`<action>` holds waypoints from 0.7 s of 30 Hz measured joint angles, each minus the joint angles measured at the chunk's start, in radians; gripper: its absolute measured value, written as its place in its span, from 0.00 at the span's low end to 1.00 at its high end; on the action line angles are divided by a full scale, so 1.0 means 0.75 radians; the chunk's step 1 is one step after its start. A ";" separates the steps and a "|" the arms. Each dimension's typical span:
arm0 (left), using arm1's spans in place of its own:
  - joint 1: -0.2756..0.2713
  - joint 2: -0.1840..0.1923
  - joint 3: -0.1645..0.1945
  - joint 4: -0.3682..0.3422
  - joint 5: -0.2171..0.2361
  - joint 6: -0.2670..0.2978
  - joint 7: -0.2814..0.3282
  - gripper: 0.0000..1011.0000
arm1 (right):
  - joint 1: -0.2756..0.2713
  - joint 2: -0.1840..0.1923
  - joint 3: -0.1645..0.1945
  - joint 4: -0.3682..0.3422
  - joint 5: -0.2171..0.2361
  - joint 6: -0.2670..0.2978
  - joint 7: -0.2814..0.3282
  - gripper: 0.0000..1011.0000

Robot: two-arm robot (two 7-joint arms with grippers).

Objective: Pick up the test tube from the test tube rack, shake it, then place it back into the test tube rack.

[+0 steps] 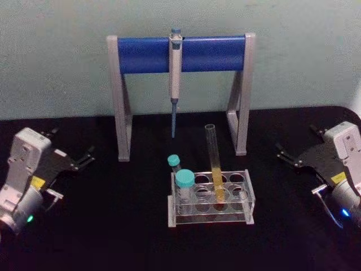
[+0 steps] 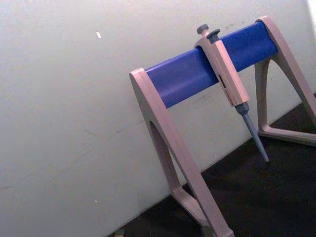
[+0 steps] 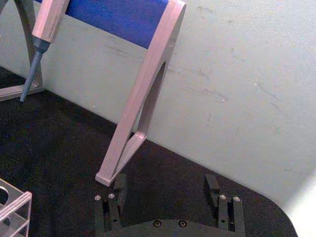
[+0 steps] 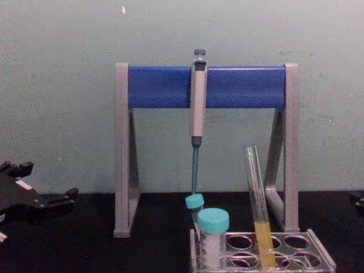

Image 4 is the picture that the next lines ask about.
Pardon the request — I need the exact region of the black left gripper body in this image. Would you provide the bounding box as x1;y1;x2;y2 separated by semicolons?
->
0;173;49;225

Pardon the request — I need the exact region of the large teal capped tube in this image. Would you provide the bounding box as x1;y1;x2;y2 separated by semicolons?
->
196;208;230;270

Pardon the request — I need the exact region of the glass tube with yellow liquid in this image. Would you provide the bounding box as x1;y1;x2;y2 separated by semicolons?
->
243;145;278;270

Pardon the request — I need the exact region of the grey pipette with blue tip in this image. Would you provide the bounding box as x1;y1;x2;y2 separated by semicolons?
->
189;48;208;200

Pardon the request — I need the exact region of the black table cloth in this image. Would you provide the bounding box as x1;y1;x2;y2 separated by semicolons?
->
0;191;364;273

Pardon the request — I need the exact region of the clear grey tube rack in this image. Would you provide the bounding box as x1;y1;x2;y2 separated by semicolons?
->
189;228;337;273

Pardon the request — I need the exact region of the grey stand with blue bar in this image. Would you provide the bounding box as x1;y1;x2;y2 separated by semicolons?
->
113;63;300;239

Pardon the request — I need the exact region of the small teal capped tube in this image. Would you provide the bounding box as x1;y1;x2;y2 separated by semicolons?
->
184;194;206;226

